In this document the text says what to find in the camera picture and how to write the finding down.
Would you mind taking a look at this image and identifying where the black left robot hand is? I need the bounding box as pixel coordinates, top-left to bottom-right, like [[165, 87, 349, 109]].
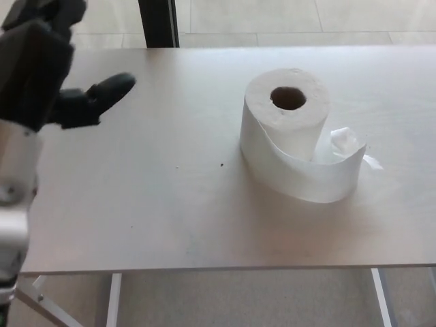
[[0, 0, 137, 133]]

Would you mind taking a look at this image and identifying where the white toilet paper roll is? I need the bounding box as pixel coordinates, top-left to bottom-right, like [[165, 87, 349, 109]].
[[240, 67, 386, 204]]

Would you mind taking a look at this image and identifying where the black vertical pillar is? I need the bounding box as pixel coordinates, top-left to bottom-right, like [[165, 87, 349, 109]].
[[138, 0, 181, 48]]

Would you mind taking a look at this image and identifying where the white diagonal table brace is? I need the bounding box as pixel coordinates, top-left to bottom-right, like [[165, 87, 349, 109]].
[[16, 275, 82, 327]]

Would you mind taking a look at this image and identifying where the white metal table leg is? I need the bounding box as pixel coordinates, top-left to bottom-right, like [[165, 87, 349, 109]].
[[370, 268, 393, 327], [106, 272, 123, 327]]

